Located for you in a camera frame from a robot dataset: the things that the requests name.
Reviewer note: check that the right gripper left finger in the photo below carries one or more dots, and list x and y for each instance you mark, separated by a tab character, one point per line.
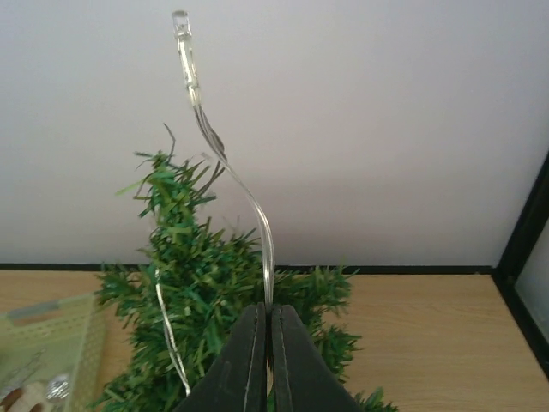
237	380

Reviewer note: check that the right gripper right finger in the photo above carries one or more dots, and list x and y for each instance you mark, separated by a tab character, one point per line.
302	380

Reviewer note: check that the small green christmas tree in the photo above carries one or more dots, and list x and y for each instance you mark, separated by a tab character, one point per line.
183	302

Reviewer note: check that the green plastic basket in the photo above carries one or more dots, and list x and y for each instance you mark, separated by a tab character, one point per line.
59	336

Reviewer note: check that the silver ball ornament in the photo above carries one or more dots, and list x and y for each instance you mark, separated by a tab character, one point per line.
57	389

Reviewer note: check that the brown gingerbread ornament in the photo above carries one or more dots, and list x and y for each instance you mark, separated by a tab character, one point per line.
28	398

